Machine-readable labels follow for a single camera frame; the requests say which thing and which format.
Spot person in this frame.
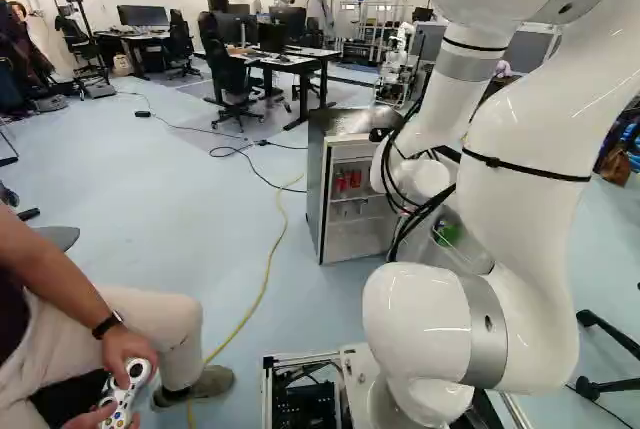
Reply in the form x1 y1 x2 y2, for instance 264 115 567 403
0 202 236 429

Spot green bottle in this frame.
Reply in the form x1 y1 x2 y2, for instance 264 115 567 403
432 218 467 251

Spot white game controller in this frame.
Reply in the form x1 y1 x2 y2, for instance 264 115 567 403
96 357 154 429

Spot yellow floor cable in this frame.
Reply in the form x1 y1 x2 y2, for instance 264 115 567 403
185 173 307 429

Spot silver mini fridge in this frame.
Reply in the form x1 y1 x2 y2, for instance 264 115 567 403
305 104 407 266

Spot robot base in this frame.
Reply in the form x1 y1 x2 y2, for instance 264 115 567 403
259 341 531 429

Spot black desk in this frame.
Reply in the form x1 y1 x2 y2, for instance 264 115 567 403
238 42 344 132

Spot fridge door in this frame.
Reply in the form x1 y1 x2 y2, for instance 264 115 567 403
394 193 497 278

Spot black office chair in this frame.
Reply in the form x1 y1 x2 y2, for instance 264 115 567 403
196 10 267 133

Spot grey stool seat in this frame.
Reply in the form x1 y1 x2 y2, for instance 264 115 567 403
28 225 82 253

